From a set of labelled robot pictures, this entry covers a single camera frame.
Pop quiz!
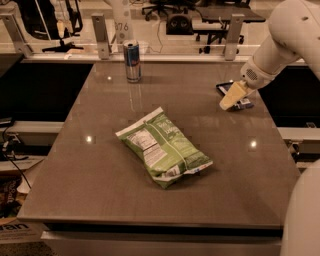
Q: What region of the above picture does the right metal rail bracket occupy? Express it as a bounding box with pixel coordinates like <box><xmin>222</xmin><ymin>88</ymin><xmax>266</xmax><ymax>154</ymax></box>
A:
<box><xmin>224</xmin><ymin>14</ymin><xmax>244</xmax><ymax>61</ymax></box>

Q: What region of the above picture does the white numbered post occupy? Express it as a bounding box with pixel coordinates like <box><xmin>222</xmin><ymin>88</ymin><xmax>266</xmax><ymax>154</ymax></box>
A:
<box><xmin>110</xmin><ymin>0</ymin><xmax>134</xmax><ymax>45</ymax></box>

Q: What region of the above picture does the metal rail bracket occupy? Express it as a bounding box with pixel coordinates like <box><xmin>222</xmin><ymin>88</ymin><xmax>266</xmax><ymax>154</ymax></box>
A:
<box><xmin>224</xmin><ymin>14</ymin><xmax>244</xmax><ymax>61</ymax></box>
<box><xmin>91</xmin><ymin>13</ymin><xmax>111</xmax><ymax>60</ymax></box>
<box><xmin>0</xmin><ymin>13</ymin><xmax>33</xmax><ymax>58</ymax></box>

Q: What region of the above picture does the blue silver energy drink can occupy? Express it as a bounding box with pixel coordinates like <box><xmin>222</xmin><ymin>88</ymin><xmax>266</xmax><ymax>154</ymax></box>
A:
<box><xmin>123</xmin><ymin>40</ymin><xmax>141</xmax><ymax>82</ymax></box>

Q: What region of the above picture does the blue rxbar blueberry bar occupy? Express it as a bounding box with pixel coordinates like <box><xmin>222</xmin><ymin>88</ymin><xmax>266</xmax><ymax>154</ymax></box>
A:
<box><xmin>216</xmin><ymin>82</ymin><xmax>253</xmax><ymax>110</ymax></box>

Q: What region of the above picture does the middle metal rail bracket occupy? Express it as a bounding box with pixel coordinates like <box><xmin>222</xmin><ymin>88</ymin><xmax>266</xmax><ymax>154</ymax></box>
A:
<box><xmin>91</xmin><ymin>13</ymin><xmax>111</xmax><ymax>60</ymax></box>

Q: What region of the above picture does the left metal rail bracket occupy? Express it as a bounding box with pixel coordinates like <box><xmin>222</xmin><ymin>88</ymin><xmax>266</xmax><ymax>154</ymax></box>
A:
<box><xmin>0</xmin><ymin>13</ymin><xmax>33</xmax><ymax>58</ymax></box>

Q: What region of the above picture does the black cable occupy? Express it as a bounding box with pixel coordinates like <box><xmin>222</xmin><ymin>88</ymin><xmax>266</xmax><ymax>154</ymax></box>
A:
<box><xmin>1</xmin><ymin>124</ymin><xmax>33</xmax><ymax>190</ymax></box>

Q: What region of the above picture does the cardboard box with lettering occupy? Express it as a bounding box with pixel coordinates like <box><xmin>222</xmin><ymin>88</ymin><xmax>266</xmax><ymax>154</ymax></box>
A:
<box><xmin>0</xmin><ymin>217</ymin><xmax>44</xmax><ymax>244</ymax></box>

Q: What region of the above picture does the black office chair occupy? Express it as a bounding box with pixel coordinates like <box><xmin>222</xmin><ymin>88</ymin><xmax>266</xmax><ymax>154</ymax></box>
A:
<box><xmin>141</xmin><ymin>0</ymin><xmax>198</xmax><ymax>21</ymax></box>

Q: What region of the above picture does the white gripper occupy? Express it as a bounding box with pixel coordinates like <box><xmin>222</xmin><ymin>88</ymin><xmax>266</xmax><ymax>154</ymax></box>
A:
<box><xmin>219</xmin><ymin>57</ymin><xmax>277</xmax><ymax>110</ymax></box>

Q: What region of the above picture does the green jalapeno chip bag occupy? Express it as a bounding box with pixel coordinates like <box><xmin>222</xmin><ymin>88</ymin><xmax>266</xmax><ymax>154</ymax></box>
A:
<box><xmin>116</xmin><ymin>107</ymin><xmax>213</xmax><ymax>189</ymax></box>

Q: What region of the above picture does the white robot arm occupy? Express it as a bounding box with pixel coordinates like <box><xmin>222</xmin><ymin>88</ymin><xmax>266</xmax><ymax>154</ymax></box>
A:
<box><xmin>220</xmin><ymin>0</ymin><xmax>320</xmax><ymax>256</ymax></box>

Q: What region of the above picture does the black desk in background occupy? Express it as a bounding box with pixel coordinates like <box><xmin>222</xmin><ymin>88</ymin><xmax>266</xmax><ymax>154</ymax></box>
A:
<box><xmin>194</xmin><ymin>3</ymin><xmax>266</xmax><ymax>54</ymax></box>

